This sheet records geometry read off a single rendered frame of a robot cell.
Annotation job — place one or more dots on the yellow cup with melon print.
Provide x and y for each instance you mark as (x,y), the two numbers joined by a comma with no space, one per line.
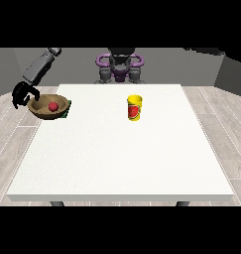
(134,108)

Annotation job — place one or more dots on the dark table leg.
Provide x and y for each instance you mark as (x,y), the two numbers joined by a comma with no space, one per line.
(57,203)
(182,203)

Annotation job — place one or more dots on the grey robot trunk purple rings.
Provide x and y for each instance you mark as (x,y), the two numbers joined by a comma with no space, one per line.
(119,71)

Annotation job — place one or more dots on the small red ball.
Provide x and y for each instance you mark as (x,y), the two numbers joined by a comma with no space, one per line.
(53,106)

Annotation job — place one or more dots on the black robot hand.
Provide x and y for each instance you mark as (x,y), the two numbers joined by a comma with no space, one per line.
(20,92)

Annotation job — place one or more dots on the brown wooden bowl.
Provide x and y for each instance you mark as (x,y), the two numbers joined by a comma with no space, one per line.
(42,107)

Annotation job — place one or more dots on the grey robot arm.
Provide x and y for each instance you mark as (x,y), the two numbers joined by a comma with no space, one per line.
(37,67)

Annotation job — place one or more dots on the green square pad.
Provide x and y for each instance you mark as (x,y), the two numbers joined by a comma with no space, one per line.
(66,110)

